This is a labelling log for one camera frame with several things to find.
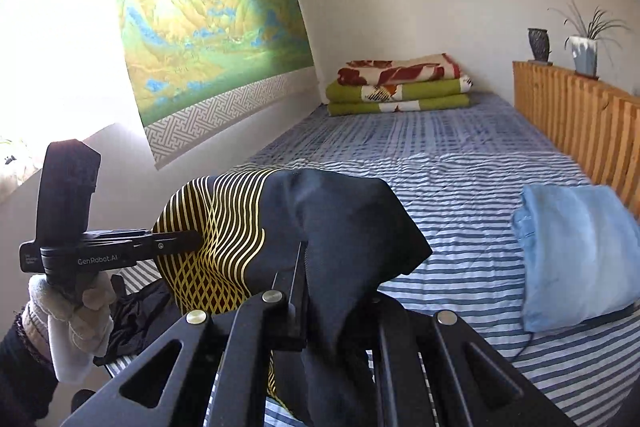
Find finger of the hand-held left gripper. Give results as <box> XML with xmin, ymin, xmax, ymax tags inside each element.
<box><xmin>144</xmin><ymin>230</ymin><xmax>204</xmax><ymax>261</ymax></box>

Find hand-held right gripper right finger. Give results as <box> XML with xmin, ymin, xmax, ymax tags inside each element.
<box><xmin>366</xmin><ymin>298</ymin><xmax>577</xmax><ymax>427</ymax></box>

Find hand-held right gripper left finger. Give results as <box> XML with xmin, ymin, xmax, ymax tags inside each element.
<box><xmin>60</xmin><ymin>241</ymin><xmax>309</xmax><ymax>427</ymax></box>

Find black pants with yellow lines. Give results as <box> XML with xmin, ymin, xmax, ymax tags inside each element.
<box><xmin>94</xmin><ymin>167</ymin><xmax>434</xmax><ymax>427</ymax></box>

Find person's left forearm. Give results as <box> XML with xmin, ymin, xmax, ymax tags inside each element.
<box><xmin>0</xmin><ymin>302</ymin><xmax>60</xmax><ymax>427</ymax></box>

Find person's left hand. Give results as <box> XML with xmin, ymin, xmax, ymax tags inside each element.
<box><xmin>27</xmin><ymin>273</ymin><xmax>118</xmax><ymax>384</ymax></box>

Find blue striped quilt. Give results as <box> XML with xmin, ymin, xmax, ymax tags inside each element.
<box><xmin>107</xmin><ymin>154</ymin><xmax>640</xmax><ymax>427</ymax></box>

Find folded light blue cloth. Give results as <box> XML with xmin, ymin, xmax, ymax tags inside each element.
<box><xmin>511</xmin><ymin>183</ymin><xmax>640</xmax><ymax>334</ymax></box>

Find dark folded clothes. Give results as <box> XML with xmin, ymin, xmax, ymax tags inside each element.
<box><xmin>510</xmin><ymin>299</ymin><xmax>640</xmax><ymax>364</ymax></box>

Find blue checked bed sheet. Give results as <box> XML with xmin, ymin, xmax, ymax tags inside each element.
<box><xmin>247</xmin><ymin>91</ymin><xmax>576</xmax><ymax>168</ymax></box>

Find folded green floral blanket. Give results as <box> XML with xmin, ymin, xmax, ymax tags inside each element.
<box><xmin>325</xmin><ymin>53</ymin><xmax>474</xmax><ymax>118</ymax></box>

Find wooden slatted headboard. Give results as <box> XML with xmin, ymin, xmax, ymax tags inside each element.
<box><xmin>512</xmin><ymin>60</ymin><xmax>640</xmax><ymax>224</ymax></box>

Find dark ceramic vase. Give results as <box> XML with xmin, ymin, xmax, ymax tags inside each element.
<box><xmin>527</xmin><ymin>27</ymin><xmax>554</xmax><ymax>64</ymax></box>

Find potted plant in white pot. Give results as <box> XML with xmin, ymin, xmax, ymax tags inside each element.
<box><xmin>547</xmin><ymin>0</ymin><xmax>635</xmax><ymax>78</ymax></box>

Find landscape wall poster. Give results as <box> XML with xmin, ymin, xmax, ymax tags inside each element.
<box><xmin>114</xmin><ymin>0</ymin><xmax>316</xmax><ymax>172</ymax></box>

